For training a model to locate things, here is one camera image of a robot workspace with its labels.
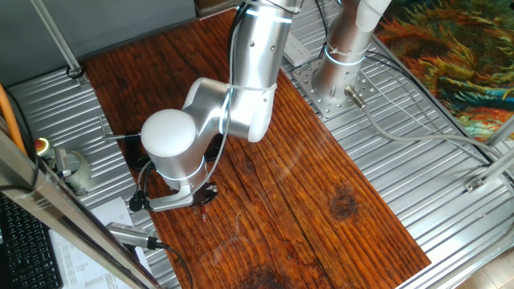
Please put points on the colourful painted cloth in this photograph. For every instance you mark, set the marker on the colourful painted cloth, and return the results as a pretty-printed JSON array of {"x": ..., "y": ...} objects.
[{"x": 454, "y": 56}]

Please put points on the aluminium profile bar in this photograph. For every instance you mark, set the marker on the aluminium profile bar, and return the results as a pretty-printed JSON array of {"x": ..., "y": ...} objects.
[
  {"x": 500, "y": 132},
  {"x": 492, "y": 172}
]

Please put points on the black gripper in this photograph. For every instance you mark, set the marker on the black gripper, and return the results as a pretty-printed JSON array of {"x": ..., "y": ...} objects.
[{"x": 205, "y": 192}]

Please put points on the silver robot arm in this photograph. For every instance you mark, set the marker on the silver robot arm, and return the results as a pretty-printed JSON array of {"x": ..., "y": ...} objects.
[{"x": 241, "y": 80}]

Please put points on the thin aluminium frame post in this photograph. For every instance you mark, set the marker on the thin aluminium frame post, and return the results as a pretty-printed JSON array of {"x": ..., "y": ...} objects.
[{"x": 56, "y": 38}]

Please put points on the brown wooden board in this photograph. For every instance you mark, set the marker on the brown wooden board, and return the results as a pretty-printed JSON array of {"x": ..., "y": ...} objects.
[{"x": 281, "y": 192}]

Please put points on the black keyboard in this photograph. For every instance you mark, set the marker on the black keyboard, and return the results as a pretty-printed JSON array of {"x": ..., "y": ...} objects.
[{"x": 28, "y": 253}]

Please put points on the white printed paper sheets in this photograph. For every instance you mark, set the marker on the white printed paper sheets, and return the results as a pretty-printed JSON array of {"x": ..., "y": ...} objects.
[{"x": 80, "y": 269}]

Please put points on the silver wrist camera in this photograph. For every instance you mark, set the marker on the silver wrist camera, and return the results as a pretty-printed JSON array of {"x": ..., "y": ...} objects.
[{"x": 168, "y": 202}]

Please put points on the orange tube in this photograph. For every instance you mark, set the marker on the orange tube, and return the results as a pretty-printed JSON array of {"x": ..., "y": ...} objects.
[{"x": 10, "y": 120}]

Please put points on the white power strip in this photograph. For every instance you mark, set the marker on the white power strip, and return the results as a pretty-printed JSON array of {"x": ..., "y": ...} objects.
[{"x": 299, "y": 52}]

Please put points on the shiny metal frame bar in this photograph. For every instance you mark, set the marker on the shiny metal frame bar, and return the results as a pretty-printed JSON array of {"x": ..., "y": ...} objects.
[{"x": 60, "y": 212}]

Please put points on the black metal C-clamp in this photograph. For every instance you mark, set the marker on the black metal C-clamp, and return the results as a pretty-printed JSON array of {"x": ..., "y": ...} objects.
[{"x": 130, "y": 154}]

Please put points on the red emergency stop button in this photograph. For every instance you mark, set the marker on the red emergency stop button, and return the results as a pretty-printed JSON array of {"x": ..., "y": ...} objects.
[{"x": 41, "y": 145}]

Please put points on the red pencil with pink eraser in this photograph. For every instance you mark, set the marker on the red pencil with pink eraser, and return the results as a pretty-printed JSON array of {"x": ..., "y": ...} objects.
[{"x": 203, "y": 214}]

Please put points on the small silver metal bracket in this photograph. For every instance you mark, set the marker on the small silver metal bracket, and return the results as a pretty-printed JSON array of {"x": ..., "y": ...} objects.
[{"x": 62, "y": 160}]

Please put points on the silver ribbed camera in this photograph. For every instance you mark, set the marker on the silver ribbed camera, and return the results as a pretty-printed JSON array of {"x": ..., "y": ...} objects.
[{"x": 130, "y": 236}]

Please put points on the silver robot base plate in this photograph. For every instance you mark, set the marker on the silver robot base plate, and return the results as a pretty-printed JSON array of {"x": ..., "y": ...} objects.
[{"x": 333, "y": 105}]

